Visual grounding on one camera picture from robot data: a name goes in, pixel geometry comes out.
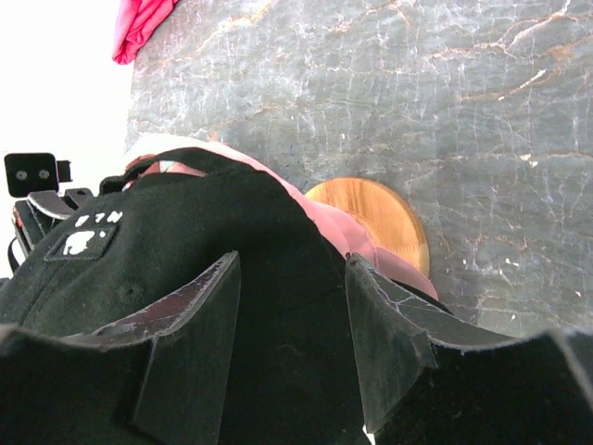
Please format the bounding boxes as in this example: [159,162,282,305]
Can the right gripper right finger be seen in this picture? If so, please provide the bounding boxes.
[346,255,592,444]

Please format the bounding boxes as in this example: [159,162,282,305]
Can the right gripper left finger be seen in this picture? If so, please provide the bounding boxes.
[1,252,241,444]

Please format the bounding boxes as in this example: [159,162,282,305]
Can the red cloth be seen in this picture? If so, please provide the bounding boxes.
[112,0,178,65]

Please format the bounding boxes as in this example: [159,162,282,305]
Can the black cap white NY logo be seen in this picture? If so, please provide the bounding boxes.
[1,148,364,444]

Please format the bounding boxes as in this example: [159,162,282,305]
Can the pink cap with R logo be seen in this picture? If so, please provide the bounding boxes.
[124,133,438,299]

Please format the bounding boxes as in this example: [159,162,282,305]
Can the wooden hat stand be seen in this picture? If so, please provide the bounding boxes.
[306,177,430,276]

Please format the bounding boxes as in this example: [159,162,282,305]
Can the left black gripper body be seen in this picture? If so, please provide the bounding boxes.
[4,153,93,272]

